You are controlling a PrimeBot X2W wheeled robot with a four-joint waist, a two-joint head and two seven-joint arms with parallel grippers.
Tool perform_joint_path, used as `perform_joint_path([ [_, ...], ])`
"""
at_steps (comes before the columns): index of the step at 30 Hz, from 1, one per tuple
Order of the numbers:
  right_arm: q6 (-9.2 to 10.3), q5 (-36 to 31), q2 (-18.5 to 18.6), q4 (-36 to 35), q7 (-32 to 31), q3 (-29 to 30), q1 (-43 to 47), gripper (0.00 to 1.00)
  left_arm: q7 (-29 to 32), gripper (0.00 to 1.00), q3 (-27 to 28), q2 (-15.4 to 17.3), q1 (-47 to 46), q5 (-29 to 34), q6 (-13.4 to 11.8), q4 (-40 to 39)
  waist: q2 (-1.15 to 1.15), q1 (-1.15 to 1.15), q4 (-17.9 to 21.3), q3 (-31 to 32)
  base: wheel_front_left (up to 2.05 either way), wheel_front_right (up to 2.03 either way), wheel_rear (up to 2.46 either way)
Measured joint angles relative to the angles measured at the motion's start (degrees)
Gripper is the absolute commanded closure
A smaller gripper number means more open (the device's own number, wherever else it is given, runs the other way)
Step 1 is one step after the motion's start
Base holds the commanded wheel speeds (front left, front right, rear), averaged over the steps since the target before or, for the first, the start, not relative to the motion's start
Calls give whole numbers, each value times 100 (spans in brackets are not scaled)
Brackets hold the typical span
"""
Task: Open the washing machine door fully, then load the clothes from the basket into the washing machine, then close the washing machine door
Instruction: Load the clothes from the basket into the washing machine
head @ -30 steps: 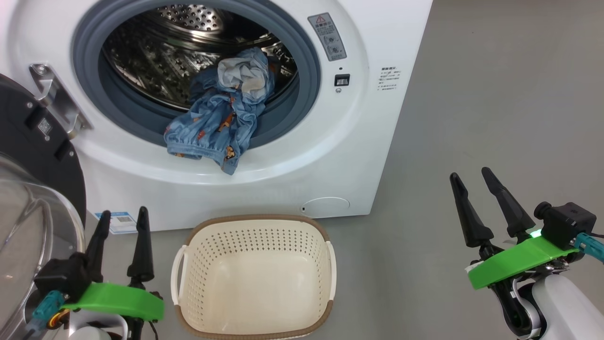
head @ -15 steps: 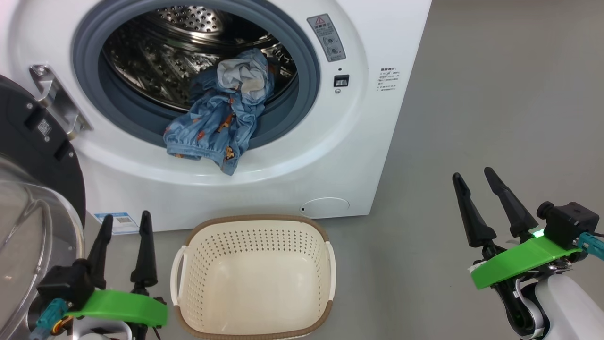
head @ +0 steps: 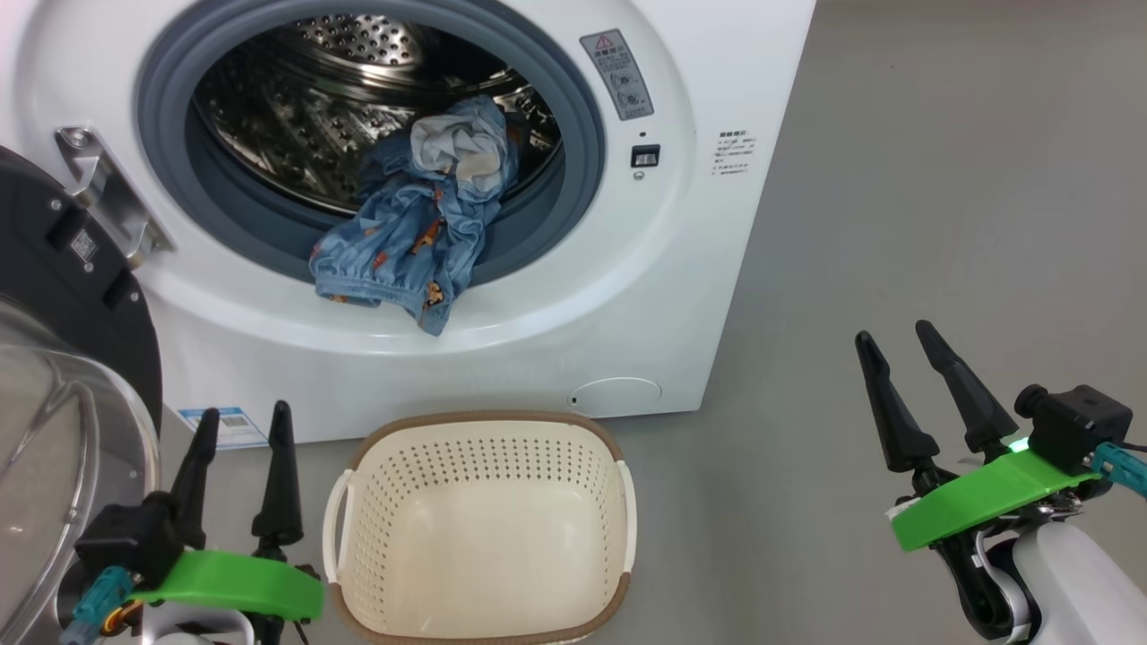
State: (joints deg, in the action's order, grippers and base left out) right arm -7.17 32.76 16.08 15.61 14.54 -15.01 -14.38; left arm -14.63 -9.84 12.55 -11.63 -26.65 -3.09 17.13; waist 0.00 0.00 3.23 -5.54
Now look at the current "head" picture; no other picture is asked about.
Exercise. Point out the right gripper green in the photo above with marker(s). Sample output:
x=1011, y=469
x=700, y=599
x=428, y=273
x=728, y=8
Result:
x=986, y=497

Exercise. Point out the grey warning sticker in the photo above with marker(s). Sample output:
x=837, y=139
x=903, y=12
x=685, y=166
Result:
x=616, y=74

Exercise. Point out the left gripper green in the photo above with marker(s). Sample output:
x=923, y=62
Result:
x=242, y=582

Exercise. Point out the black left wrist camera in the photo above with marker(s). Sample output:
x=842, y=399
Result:
x=125, y=537

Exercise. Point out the round white filter cover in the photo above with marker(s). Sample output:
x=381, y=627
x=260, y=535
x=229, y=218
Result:
x=618, y=397

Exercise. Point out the blue energy label sticker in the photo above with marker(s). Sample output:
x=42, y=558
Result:
x=224, y=428

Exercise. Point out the cream perforated plastic laundry basket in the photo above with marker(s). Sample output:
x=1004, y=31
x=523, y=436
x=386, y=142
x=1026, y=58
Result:
x=484, y=537

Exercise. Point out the washing machine glass door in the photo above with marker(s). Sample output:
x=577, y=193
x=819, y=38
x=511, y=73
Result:
x=54, y=376

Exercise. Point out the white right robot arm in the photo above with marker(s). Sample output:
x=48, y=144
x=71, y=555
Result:
x=1075, y=582

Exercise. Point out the white front-load washing machine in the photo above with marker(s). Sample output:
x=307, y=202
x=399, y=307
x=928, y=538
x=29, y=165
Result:
x=538, y=322

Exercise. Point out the blue cartoon print garment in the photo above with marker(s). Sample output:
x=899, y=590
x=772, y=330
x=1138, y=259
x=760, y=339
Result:
x=403, y=242

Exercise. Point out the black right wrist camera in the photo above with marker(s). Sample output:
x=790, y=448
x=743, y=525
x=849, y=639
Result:
x=1075, y=425

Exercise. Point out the silver metal door hinge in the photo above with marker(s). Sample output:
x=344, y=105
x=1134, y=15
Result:
x=112, y=202

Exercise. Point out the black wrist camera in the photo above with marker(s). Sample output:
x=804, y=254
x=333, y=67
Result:
x=125, y=537
x=1075, y=425

